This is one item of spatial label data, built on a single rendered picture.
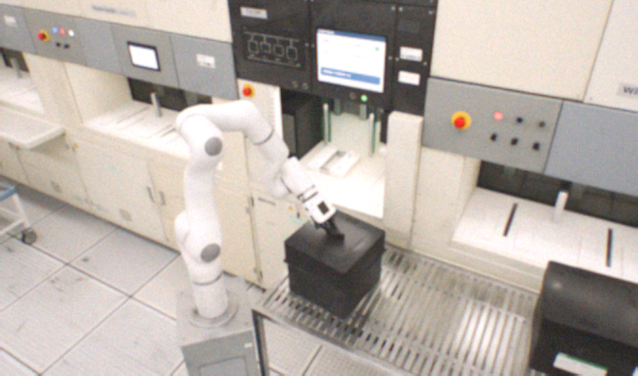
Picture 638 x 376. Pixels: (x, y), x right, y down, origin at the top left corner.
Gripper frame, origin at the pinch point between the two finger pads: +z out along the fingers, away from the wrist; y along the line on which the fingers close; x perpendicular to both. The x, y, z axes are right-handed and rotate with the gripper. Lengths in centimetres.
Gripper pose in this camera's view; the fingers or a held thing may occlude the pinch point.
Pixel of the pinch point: (333, 230)
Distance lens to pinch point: 180.5
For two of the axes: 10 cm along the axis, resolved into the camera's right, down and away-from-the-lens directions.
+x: -5.5, 3.8, 7.4
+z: 5.8, 8.2, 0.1
